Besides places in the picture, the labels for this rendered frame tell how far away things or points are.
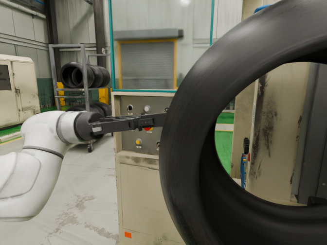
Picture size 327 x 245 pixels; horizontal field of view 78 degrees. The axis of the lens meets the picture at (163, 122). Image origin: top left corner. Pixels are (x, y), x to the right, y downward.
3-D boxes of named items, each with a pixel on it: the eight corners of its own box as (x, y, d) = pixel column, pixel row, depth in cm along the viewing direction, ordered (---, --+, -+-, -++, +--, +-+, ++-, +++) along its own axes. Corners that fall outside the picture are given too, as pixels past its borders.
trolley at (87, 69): (93, 133, 504) (86, 53, 463) (117, 134, 496) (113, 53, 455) (59, 152, 375) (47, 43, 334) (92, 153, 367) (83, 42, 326)
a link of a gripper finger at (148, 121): (134, 119, 48) (128, 121, 45) (154, 117, 46) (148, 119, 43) (135, 125, 48) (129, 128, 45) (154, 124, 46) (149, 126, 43)
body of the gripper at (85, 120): (71, 115, 49) (102, 111, 46) (94, 110, 57) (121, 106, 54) (78, 144, 51) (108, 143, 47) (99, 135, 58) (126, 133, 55)
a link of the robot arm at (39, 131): (87, 120, 63) (74, 161, 56) (51, 124, 68) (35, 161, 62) (62, 101, 54) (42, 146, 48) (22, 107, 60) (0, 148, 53)
